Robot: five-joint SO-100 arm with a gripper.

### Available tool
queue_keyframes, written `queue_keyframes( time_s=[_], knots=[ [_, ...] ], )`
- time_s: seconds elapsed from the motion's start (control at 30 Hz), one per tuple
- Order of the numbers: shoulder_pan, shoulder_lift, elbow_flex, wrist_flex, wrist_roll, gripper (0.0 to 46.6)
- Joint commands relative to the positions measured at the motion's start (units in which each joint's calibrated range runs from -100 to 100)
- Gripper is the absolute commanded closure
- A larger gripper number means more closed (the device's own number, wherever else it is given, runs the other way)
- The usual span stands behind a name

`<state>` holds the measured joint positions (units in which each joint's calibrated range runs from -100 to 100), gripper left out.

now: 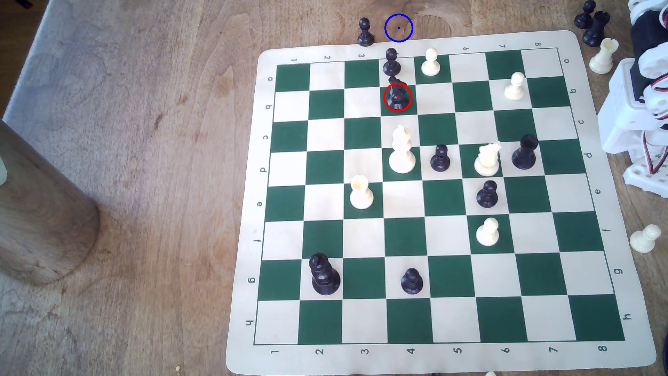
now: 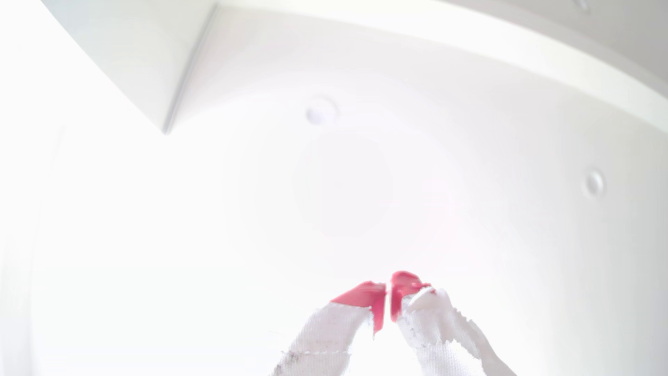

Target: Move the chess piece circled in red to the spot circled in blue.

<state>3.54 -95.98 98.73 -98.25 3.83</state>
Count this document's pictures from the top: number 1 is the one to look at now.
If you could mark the black chess pawn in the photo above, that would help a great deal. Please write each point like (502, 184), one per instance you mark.
(412, 283)
(391, 65)
(585, 18)
(440, 161)
(487, 196)
(365, 35)

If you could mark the white chess pawn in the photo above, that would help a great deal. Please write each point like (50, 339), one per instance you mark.
(514, 90)
(643, 240)
(488, 235)
(431, 65)

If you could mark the white chess knight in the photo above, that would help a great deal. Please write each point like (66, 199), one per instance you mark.
(487, 163)

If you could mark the green white chess mat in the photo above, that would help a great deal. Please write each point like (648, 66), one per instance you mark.
(365, 237)

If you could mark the black chess knight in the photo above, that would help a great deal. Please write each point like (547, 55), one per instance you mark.
(397, 96)

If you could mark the black chess rook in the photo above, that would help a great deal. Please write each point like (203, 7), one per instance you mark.
(596, 31)

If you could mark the white chess rook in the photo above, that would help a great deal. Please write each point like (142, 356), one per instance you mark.
(361, 196)
(604, 58)

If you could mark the white chess bishop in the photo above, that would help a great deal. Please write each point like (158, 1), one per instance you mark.
(402, 156)

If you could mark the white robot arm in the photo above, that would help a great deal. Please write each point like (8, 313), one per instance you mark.
(621, 115)

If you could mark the round wooden post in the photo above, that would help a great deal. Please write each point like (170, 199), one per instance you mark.
(41, 219)

